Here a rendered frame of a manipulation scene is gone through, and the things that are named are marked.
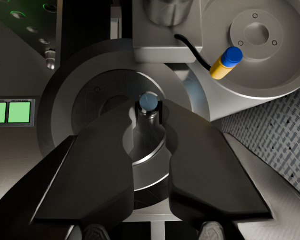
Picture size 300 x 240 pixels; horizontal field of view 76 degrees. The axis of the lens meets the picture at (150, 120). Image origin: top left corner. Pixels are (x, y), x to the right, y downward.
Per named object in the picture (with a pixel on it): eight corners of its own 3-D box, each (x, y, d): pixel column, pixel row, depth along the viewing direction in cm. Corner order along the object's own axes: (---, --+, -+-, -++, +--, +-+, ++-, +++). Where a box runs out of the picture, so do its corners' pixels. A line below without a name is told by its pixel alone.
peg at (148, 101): (133, 95, 12) (154, 87, 12) (135, 105, 14) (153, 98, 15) (142, 116, 11) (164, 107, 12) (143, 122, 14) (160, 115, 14)
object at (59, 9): (67, -108, 20) (60, 65, 17) (110, 29, 43) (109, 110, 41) (62, -108, 20) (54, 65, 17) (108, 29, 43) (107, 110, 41)
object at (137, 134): (62, 78, 15) (158, 59, 15) (72, 85, 17) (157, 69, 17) (78, 177, 14) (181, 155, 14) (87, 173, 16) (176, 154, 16)
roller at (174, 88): (198, 56, 16) (189, 199, 15) (166, 110, 42) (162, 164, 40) (61, 44, 16) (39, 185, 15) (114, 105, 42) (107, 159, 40)
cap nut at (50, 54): (56, 50, 49) (55, 67, 48) (62, 56, 52) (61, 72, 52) (41, 50, 49) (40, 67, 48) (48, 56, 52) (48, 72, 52)
